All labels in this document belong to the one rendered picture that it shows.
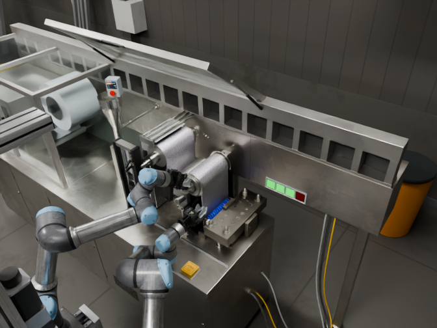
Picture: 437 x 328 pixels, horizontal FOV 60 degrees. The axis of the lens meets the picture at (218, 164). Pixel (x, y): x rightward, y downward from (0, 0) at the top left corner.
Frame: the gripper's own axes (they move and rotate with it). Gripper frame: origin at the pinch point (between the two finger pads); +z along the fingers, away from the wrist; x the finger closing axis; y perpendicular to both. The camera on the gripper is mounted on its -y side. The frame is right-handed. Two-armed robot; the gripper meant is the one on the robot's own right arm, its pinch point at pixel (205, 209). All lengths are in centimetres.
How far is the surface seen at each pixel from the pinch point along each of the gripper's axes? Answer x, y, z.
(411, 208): -85, -72, 157
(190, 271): -11.3, -16.5, -27.4
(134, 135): 89, 0, 30
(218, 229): -11.9, -6.0, -3.1
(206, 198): -0.2, 7.1, 1.6
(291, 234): -6, -109, 106
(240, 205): -11.1, -6.0, 19.1
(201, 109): 24, 41, 31
